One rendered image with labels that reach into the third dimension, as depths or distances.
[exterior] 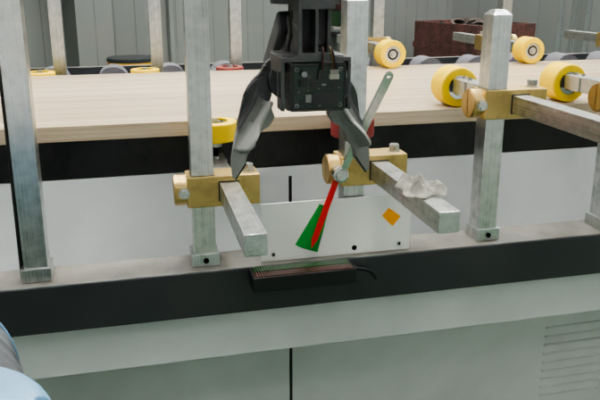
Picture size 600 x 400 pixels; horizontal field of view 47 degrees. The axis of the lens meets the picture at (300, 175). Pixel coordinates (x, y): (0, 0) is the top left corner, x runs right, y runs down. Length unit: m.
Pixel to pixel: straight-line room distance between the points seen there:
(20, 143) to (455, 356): 1.04
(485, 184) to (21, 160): 0.76
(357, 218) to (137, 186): 0.42
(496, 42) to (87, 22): 4.60
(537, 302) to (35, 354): 0.91
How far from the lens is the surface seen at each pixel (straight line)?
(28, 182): 1.11
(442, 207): 0.94
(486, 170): 1.25
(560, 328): 1.76
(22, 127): 1.09
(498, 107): 1.23
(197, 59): 1.07
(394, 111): 1.38
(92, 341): 1.22
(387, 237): 1.21
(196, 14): 1.06
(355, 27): 1.12
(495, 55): 1.22
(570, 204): 1.64
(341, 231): 1.17
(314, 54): 0.69
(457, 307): 1.35
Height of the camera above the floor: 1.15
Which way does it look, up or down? 16 degrees down
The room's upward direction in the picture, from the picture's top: straight up
